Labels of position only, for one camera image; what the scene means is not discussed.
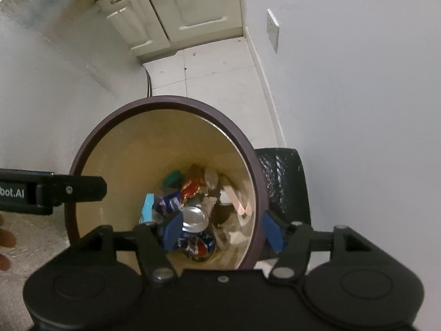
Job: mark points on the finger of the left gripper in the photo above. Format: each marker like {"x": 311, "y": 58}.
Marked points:
{"x": 74, "y": 189}

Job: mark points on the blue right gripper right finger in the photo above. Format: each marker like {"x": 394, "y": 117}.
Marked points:
{"x": 275, "y": 228}

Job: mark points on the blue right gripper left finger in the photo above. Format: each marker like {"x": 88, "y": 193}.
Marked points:
{"x": 171, "y": 230}

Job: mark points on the crushed blue pepsi can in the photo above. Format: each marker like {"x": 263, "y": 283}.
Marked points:
{"x": 196, "y": 240}

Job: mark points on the light blue snack wrapper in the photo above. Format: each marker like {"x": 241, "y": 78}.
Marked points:
{"x": 146, "y": 211}

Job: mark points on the red cigarette pack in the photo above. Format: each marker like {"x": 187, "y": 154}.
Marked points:
{"x": 191, "y": 187}

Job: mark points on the teal bottle cap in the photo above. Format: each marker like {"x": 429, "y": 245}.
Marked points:
{"x": 173, "y": 180}

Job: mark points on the brown paper bag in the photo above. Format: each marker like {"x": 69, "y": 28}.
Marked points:
{"x": 224, "y": 219}

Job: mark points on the beige trash bin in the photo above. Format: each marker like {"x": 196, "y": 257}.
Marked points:
{"x": 150, "y": 146}

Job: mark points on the person left hand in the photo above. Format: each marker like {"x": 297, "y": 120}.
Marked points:
{"x": 7, "y": 240}

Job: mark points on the cream floor cabinet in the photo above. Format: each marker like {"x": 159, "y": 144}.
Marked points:
{"x": 153, "y": 28}

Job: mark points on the low wall socket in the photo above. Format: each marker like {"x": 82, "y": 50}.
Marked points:
{"x": 272, "y": 29}

